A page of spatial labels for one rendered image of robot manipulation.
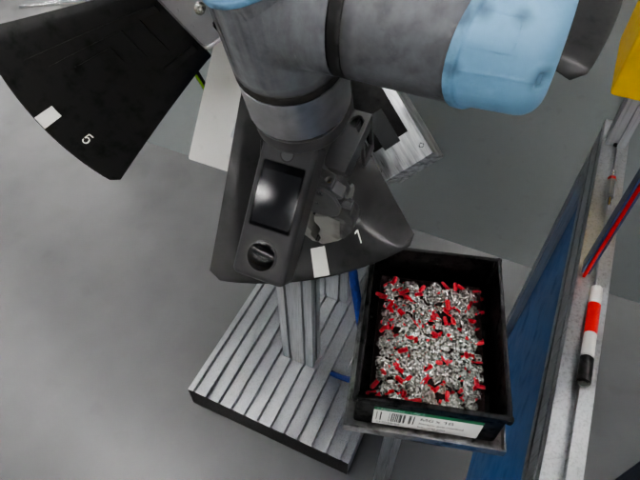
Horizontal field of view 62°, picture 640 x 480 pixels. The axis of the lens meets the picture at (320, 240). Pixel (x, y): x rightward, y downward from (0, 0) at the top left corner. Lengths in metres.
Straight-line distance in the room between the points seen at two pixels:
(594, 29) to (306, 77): 0.29
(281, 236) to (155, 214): 1.63
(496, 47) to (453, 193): 1.44
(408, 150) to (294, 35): 0.38
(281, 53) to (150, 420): 1.37
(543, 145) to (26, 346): 1.57
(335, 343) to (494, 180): 0.65
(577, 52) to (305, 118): 0.26
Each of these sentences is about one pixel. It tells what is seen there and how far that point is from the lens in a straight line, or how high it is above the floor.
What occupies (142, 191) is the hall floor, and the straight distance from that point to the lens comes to 2.13.
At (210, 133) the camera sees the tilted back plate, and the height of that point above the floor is 0.87.
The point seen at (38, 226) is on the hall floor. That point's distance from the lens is 2.15.
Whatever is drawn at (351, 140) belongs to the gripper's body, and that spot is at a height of 1.13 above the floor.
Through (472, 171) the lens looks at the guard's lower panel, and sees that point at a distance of 1.62.
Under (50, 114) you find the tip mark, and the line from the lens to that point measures 0.77.
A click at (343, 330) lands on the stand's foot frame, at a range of 1.56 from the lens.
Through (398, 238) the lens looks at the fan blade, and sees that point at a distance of 0.61.
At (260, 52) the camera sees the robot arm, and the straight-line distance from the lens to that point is 0.31.
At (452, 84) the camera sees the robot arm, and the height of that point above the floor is 1.27.
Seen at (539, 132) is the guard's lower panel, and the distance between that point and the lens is 1.51.
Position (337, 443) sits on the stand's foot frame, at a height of 0.08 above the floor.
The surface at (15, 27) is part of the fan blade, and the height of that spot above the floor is 1.11.
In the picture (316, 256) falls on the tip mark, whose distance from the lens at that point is 0.58.
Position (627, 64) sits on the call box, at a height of 1.03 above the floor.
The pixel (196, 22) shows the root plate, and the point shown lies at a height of 1.11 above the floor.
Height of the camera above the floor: 1.42
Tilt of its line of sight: 50 degrees down
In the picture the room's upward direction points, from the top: straight up
